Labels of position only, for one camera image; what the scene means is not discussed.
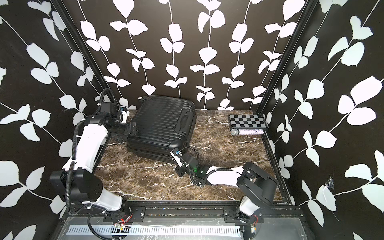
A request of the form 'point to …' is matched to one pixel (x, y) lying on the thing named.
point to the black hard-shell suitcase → (162, 123)
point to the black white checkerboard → (247, 121)
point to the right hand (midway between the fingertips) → (173, 160)
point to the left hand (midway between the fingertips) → (131, 128)
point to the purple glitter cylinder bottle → (235, 132)
